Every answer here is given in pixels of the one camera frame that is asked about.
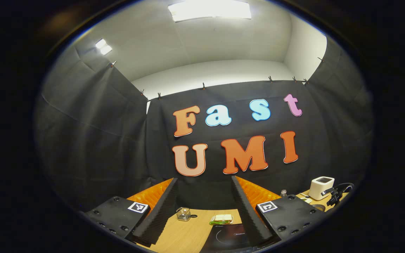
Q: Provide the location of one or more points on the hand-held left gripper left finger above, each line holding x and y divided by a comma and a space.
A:
162, 211

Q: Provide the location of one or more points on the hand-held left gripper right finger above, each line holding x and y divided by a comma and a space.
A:
246, 211

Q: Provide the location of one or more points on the black induction cooktop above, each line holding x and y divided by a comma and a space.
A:
227, 239

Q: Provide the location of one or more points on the white countertop appliance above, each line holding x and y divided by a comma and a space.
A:
321, 188

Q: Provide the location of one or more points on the sandwich with lettuce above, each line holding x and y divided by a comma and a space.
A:
222, 219

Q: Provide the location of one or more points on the row of cloth clips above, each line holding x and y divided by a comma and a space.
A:
203, 85

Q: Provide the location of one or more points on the small ceiling light panel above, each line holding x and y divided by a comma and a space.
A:
103, 46

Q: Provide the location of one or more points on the large ceiling light panel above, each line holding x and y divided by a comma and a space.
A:
209, 10

